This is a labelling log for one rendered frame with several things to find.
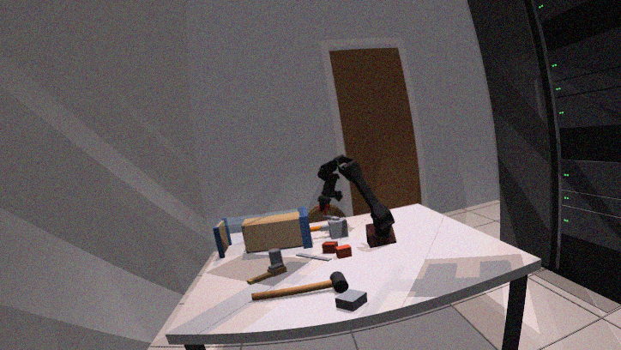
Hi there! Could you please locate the wooden-handled mallet with black head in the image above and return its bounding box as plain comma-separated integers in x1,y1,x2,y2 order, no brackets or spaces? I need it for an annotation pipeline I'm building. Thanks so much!
251,271,348,301

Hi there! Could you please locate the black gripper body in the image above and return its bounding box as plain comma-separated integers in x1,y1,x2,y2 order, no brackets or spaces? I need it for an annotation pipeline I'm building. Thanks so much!
318,184,335,204

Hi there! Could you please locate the grey cylinder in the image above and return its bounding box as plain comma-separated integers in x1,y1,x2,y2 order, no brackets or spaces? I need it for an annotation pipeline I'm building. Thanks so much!
268,248,283,266

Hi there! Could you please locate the orange-red cube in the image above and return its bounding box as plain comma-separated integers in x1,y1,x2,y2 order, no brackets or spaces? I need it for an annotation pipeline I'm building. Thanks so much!
335,244,352,259
323,241,338,253

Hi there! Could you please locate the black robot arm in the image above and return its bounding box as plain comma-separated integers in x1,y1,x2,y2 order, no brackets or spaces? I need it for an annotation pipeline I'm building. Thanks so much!
317,154,395,239

